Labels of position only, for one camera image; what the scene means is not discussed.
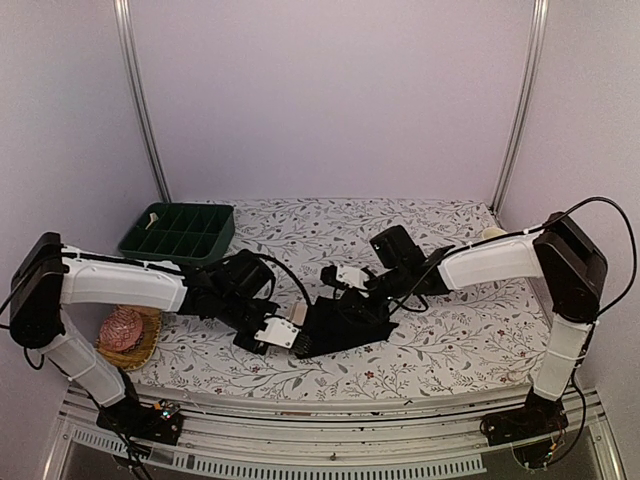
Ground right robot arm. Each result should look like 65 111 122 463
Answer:
336 212 608 436

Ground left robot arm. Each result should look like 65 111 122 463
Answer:
1 232 299 434

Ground dark green divided tray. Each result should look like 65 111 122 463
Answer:
118 202 235 266

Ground woven bamboo mat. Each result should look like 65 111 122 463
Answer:
95 305 162 372

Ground red patterned bowl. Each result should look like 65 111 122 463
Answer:
98 307 144 353

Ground floral patterned table mat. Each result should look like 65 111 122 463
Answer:
131 199 549 401

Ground cream plastic cup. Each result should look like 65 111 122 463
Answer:
481 227 506 240

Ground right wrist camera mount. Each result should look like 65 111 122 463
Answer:
320 265 370 290

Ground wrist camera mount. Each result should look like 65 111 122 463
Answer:
254 316 300 349
320 265 370 290

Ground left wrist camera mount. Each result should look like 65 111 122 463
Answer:
254 316 300 349

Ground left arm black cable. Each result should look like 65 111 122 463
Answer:
257 254 314 311

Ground front aluminium rail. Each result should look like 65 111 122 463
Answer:
49 387 626 480

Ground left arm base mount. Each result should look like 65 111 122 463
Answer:
96 398 184 446

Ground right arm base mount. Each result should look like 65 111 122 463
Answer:
479 406 568 446

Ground left aluminium frame post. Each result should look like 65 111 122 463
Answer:
113 0 172 202

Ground aluminium frame post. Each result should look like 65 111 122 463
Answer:
113 0 172 202
490 0 549 217

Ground right aluminium frame post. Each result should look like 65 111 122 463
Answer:
490 0 549 217

